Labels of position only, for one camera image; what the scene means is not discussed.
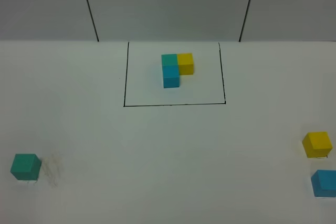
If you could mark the blue template block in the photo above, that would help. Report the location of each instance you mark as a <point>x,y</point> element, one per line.
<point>171,76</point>

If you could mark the green template block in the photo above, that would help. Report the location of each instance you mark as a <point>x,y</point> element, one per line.
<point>169,60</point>

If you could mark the yellow template block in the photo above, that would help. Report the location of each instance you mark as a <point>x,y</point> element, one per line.
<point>185,64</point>

